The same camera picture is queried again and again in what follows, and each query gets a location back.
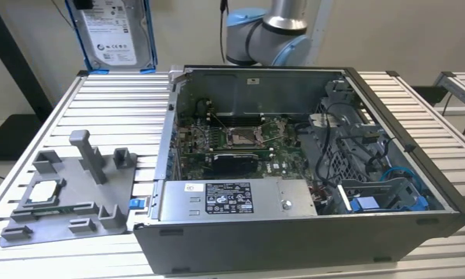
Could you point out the blue case latch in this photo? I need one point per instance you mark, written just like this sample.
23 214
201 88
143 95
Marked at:
135 202

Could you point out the silver CPU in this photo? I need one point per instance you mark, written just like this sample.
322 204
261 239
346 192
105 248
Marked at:
43 191

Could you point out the grey metal disk bay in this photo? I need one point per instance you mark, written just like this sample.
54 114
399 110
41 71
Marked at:
377 186

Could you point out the aluminium slat side table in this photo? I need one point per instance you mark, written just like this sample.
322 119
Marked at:
463 82

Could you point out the green motherboard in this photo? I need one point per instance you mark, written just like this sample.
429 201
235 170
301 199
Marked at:
291 162

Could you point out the blue carrier inside bay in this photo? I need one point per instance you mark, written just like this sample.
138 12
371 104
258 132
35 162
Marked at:
366 203

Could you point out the black RAM slot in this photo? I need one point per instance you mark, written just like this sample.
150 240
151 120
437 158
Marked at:
237 114
237 117
237 123
237 120

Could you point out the black open PC case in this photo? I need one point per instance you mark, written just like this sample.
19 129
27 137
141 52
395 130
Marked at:
257 247

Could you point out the black stand base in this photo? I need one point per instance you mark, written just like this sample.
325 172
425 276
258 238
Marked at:
11 136

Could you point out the hard disk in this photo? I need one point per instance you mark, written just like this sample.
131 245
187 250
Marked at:
109 37

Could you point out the CPU socket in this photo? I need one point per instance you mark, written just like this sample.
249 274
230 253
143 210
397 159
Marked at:
242 139

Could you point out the grey plastic parts rack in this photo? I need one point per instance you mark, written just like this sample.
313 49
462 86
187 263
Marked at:
74 186

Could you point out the black slanted beam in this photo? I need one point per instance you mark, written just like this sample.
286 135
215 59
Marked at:
11 58

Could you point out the white upright post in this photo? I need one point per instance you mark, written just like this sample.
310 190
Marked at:
326 29

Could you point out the silver power supply unit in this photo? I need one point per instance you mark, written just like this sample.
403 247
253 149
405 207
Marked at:
237 200

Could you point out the thin metal locking lever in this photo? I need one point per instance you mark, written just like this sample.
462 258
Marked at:
219 119

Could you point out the green RAM stick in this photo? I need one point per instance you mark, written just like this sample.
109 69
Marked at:
54 210

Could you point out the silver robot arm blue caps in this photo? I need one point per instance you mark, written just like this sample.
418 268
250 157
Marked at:
257 37

